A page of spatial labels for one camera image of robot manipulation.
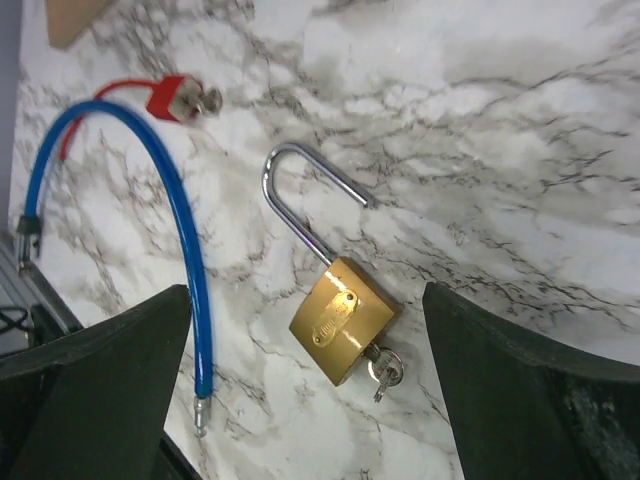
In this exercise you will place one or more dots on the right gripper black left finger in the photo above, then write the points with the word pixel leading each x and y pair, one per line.
pixel 100 395

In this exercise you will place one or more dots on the wooden board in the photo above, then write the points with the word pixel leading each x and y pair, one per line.
pixel 68 19

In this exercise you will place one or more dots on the blue cable lock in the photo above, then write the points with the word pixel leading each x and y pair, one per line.
pixel 29 232

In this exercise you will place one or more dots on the aluminium extrusion rail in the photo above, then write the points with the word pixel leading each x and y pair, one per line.
pixel 32 312

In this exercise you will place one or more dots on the silver keys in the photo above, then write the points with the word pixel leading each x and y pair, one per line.
pixel 386 367

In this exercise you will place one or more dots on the brass padlock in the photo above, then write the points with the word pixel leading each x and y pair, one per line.
pixel 346 310

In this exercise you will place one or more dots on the red cable seal lock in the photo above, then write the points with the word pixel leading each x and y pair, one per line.
pixel 174 98

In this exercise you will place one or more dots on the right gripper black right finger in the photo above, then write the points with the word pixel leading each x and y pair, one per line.
pixel 524 406

